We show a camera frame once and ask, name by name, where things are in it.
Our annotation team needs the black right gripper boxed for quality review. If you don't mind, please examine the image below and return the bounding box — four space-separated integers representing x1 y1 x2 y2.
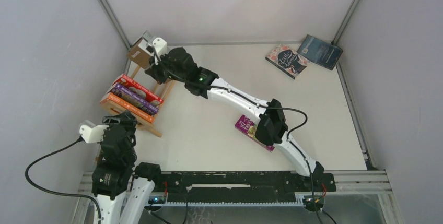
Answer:
146 50 188 85

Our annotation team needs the brown white Decorate book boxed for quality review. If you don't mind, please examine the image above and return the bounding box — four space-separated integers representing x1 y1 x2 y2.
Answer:
126 38 153 69

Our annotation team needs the grey ianra book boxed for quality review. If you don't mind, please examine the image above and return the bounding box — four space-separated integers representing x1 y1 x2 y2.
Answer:
142 30 156 45

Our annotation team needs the orange Treehouse book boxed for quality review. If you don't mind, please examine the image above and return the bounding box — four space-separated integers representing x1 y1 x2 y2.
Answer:
100 93 155 124

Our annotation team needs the red Treehouse book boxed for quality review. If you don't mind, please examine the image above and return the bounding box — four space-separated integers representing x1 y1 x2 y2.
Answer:
112 74 164 106

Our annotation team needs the purple Treehouse book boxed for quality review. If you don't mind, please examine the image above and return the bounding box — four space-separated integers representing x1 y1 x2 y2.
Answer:
235 115 274 152

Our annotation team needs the purple white cartoon book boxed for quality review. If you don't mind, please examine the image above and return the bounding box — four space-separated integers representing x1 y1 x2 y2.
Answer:
107 84 159 116

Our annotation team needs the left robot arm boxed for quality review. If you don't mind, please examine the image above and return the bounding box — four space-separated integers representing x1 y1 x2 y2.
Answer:
25 110 164 223

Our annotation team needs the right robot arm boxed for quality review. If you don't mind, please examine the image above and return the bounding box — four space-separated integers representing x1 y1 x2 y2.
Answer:
145 45 324 191

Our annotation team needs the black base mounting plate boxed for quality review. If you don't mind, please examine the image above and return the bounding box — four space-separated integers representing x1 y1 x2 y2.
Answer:
152 171 337 204

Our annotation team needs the dark floral book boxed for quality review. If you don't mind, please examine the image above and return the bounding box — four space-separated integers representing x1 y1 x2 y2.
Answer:
265 44 310 79

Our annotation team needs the dark blue book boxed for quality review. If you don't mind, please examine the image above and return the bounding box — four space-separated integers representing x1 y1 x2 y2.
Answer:
297 34 343 70

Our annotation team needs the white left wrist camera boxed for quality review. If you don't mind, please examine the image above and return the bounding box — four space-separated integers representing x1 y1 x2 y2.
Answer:
79 120 109 144

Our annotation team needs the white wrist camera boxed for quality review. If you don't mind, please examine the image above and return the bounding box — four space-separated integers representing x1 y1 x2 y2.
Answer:
79 120 109 144
145 37 168 65

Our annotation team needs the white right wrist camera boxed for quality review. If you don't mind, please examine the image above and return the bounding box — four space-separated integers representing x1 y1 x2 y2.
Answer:
145 37 168 65

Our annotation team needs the aluminium frame rail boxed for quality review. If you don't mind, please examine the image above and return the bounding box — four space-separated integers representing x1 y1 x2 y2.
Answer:
77 170 393 206

